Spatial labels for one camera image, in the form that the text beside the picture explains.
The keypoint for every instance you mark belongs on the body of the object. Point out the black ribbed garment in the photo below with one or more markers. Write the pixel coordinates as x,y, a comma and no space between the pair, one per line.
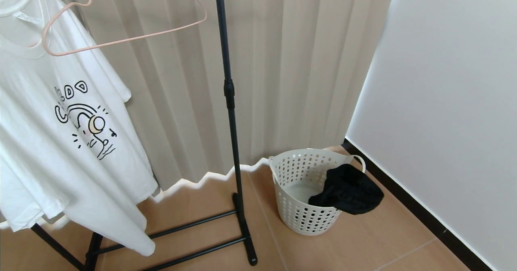
347,190

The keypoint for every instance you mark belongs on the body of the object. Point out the black clothes rack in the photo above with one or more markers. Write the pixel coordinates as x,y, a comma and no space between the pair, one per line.
231,133

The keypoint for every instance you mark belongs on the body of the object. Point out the white printed T-shirt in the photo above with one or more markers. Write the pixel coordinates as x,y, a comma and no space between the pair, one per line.
48,162

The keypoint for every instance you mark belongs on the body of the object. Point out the white laundry basket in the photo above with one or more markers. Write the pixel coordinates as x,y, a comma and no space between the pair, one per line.
299,218

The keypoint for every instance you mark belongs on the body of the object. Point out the pink clothes hanger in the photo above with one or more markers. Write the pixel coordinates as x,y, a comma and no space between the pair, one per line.
121,40

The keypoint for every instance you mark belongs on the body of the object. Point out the beige curtain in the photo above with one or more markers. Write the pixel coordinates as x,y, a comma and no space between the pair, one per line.
291,61

